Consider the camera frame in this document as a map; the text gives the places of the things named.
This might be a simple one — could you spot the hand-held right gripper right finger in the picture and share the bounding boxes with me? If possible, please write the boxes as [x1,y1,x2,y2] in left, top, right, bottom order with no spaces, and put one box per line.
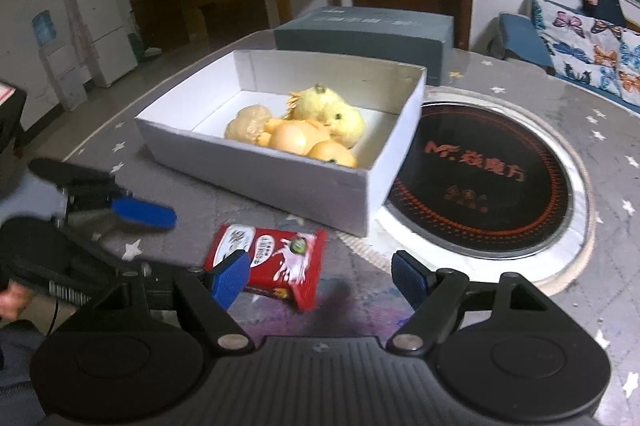
[386,250,557,354]

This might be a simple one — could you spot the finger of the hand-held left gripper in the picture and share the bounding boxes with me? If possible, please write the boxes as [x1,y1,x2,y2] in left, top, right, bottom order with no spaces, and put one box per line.
[28,157,179,232]
[55,217,168,283]

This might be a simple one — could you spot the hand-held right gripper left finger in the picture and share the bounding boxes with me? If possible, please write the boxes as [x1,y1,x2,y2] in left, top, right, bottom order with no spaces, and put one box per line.
[89,250,256,354]

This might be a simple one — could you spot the red snack packet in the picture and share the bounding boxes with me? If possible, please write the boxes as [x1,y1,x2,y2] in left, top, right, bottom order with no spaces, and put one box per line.
[204,223,328,311]

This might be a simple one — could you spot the white cardboard box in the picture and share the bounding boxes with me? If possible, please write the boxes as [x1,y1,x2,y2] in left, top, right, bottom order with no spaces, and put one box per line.
[134,49,427,238]

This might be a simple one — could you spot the grey star-print desktop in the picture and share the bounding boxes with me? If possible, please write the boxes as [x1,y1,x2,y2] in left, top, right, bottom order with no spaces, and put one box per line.
[60,29,640,426]

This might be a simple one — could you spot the person's left hand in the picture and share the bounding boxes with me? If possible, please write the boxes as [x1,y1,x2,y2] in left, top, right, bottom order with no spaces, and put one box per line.
[0,283,29,320]

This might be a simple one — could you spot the round black induction cooktop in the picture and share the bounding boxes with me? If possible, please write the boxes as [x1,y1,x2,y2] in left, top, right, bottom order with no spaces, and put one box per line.
[375,87,598,298]

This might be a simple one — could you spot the person's grey clothing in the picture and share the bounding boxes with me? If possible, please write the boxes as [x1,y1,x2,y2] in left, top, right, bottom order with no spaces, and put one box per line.
[0,320,47,426]

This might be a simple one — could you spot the black box with red label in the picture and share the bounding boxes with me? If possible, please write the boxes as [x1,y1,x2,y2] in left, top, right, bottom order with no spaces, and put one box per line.
[0,79,29,163]

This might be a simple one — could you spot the beige lumpy toy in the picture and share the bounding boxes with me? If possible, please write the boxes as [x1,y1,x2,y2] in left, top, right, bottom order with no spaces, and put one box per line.
[224,105,274,145]

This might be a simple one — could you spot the orange fruit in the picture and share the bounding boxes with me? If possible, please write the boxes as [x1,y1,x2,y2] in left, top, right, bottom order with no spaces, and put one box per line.
[307,141,360,168]

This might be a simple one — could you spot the white water dispenser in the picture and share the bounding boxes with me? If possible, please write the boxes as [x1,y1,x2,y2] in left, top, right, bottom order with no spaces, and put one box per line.
[42,9,89,111]

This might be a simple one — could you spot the orange egg-shaped toys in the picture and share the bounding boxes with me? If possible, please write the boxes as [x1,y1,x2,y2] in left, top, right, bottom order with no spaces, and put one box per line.
[270,119,332,155]

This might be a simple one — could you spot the yellow plush chick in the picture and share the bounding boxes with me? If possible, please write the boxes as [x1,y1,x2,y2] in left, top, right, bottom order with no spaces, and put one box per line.
[286,84,366,150]

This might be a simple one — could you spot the white refrigerator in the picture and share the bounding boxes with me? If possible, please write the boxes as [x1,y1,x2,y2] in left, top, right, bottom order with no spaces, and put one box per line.
[71,0,139,88]

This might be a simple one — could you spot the blue water bottle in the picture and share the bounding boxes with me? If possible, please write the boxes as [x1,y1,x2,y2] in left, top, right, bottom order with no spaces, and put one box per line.
[32,10,57,48]

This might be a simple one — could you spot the dark grey box lid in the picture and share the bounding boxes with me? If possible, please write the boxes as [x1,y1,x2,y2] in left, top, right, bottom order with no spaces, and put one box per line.
[273,5,455,87]

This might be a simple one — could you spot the blue sofa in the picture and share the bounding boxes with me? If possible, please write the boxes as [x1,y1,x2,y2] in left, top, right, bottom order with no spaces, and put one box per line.
[487,0,640,109]

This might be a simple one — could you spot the butterfly patterned cushion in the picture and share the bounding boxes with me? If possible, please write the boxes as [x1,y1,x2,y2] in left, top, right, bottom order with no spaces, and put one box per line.
[530,0,640,107]

